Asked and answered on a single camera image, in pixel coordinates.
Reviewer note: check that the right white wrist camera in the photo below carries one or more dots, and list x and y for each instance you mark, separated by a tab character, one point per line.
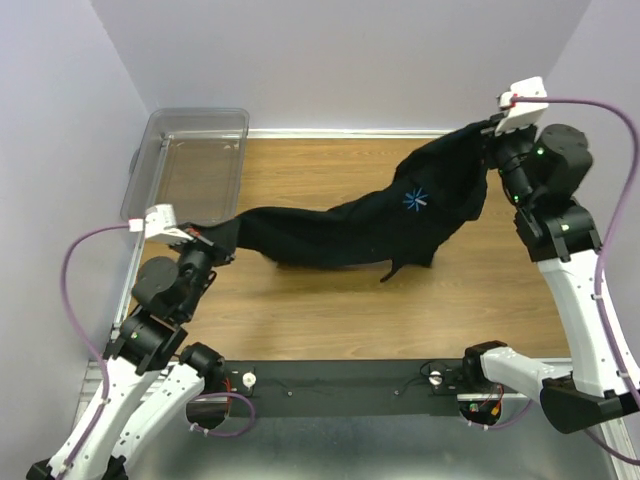
522	105

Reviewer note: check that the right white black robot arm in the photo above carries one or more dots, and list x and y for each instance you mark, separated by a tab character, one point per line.
540	172

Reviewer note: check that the clear plastic bin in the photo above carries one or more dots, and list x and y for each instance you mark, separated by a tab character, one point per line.
192	159

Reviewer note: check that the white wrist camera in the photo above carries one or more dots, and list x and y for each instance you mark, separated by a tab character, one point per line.
159	224
522	105

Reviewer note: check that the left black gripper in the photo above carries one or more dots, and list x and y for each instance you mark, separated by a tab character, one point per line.
222	257

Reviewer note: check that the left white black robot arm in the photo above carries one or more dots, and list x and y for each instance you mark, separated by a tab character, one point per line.
151	374

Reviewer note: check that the black t shirt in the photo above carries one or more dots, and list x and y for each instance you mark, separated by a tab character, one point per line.
434	191

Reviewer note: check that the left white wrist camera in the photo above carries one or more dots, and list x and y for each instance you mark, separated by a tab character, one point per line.
159	224

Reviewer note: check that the aluminium frame rail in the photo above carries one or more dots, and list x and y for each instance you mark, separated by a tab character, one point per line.
205	406

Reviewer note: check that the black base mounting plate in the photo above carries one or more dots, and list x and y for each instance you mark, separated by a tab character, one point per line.
346	388

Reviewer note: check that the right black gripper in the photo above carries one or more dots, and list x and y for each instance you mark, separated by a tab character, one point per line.
489	131

